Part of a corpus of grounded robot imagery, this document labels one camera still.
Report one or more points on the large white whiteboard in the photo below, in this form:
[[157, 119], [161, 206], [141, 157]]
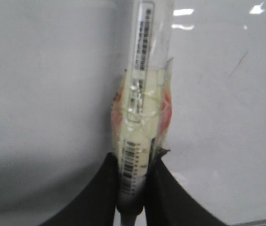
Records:
[[83, 78]]

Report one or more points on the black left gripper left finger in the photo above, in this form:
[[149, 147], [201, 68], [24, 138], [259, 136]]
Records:
[[95, 204]]

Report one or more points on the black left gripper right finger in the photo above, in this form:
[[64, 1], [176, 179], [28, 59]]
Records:
[[168, 204]]

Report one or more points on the white black-tipped whiteboard marker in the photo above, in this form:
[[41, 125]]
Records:
[[142, 109]]

